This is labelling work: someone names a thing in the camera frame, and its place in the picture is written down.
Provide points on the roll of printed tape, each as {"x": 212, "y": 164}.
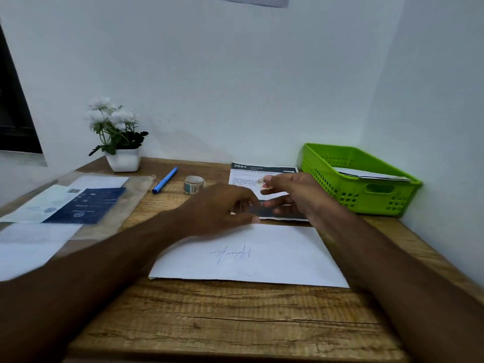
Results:
{"x": 194, "y": 184}

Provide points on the person's left forearm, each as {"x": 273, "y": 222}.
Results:
{"x": 94, "y": 283}

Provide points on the small white sticker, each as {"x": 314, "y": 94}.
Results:
{"x": 261, "y": 182}

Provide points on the blue pen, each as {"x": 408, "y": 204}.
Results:
{"x": 165, "y": 180}

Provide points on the person's left hand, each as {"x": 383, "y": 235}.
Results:
{"x": 215, "y": 209}

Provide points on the blue and white leaflet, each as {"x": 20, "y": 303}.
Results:
{"x": 85, "y": 206}

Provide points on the person's left fingers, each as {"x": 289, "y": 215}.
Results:
{"x": 247, "y": 207}

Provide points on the clear plastic folder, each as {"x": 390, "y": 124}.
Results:
{"x": 132, "y": 200}

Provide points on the person's right forearm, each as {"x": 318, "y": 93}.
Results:
{"x": 397, "y": 283}

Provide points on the black and white sticker sheet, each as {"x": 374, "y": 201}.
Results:
{"x": 245, "y": 177}

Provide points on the white paper sheet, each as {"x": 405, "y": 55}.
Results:
{"x": 26, "y": 249}
{"x": 100, "y": 181}

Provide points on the person's right fingers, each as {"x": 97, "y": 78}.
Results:
{"x": 278, "y": 190}

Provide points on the person's right hand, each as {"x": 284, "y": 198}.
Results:
{"x": 306, "y": 196}

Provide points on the white signed envelope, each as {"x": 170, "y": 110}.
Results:
{"x": 264, "y": 257}

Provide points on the green plastic basket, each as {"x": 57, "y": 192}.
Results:
{"x": 363, "y": 192}

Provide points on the white potted flower plant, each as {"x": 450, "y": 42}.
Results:
{"x": 117, "y": 139}

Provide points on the white envelopes bundle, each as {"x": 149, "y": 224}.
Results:
{"x": 370, "y": 173}

